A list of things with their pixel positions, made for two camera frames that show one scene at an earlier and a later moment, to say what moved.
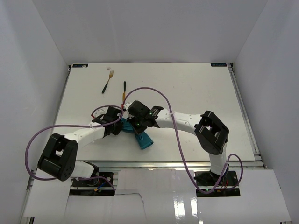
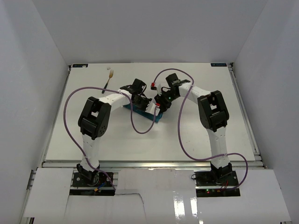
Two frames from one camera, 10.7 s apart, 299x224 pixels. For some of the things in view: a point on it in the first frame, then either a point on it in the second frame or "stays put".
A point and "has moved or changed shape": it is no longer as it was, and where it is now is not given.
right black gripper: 136,126 → 162,104
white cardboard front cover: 157,196 stays put
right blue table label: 218,64 stays put
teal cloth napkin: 142,138 has moved or changed shape
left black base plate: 101,182 stays put
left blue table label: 79,65 stays put
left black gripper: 118,127 → 142,101
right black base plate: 208,178 stays put
